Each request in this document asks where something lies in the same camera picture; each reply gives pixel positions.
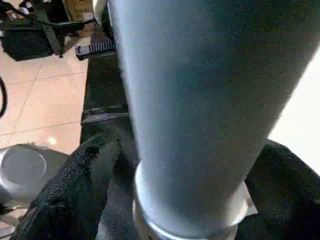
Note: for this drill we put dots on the brown cardboard box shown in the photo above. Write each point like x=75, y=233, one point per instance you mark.
x=80, y=10

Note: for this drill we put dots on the white plastic table top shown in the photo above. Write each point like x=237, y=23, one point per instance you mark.
x=300, y=120

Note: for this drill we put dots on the dark rounded robot foot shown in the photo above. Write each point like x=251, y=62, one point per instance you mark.
x=25, y=167

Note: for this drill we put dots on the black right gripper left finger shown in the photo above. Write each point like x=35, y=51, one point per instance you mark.
x=70, y=190

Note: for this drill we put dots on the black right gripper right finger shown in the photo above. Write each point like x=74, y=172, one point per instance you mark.
x=287, y=200

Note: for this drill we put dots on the black metal frame bar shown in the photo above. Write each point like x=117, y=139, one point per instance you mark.
x=53, y=40

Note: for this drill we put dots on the white plastic table leg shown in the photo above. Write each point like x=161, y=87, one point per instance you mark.
x=200, y=87

